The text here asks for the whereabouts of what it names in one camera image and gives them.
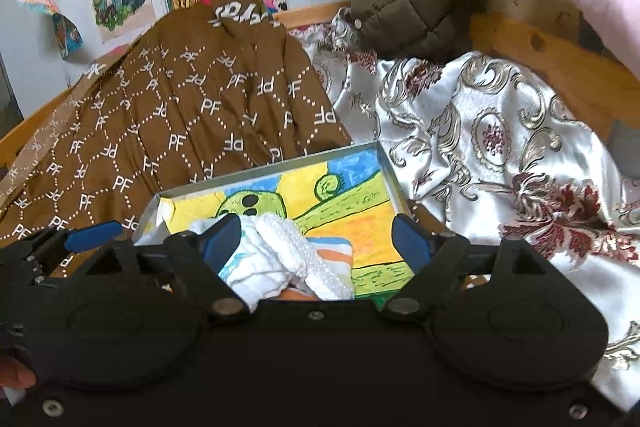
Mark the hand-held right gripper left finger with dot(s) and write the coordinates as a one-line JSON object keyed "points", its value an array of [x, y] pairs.
{"points": [[222, 239]]}

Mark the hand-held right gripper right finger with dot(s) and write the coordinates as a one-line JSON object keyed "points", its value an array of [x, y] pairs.
{"points": [[410, 239]]}

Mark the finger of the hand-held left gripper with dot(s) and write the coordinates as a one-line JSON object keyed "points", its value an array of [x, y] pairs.
{"points": [[95, 237]]}

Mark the white blue baby sock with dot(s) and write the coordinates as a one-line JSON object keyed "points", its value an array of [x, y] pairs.
{"points": [[250, 272]]}

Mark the metal tray with painted drawing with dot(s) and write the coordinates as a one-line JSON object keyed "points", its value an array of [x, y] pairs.
{"points": [[350, 207]]}

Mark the pastel striped sock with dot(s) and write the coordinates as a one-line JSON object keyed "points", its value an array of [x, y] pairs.
{"points": [[336, 252]]}

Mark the white knit sock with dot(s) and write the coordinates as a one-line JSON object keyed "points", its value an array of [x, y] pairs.
{"points": [[310, 257]]}

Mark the orange ribbed sock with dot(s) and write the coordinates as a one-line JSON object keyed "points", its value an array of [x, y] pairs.
{"points": [[295, 296]]}

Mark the person's left hand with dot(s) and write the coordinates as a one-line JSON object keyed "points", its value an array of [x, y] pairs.
{"points": [[15, 374]]}

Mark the white floral satin quilt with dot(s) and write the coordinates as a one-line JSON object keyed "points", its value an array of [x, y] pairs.
{"points": [[500, 147]]}

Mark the brown letter-printed jacket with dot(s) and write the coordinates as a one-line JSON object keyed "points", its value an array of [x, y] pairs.
{"points": [[200, 107]]}

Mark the wooden bed frame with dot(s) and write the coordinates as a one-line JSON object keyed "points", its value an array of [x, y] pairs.
{"points": [[550, 57]]}

